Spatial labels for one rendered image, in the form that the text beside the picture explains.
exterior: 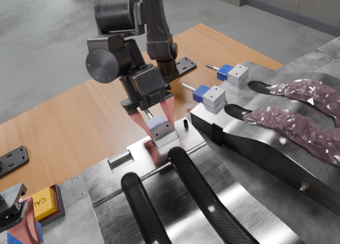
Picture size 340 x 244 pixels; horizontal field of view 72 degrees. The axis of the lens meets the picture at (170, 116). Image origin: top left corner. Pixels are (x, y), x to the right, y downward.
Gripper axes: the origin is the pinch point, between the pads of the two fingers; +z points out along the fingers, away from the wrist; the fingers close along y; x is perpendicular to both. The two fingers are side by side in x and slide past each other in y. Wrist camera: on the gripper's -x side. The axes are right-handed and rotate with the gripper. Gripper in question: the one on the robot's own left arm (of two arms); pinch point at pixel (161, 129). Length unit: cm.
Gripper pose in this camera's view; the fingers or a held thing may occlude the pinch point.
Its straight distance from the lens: 52.0
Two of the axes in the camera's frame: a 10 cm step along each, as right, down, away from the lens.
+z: 3.9, 8.7, 3.2
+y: 8.6, -4.6, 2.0
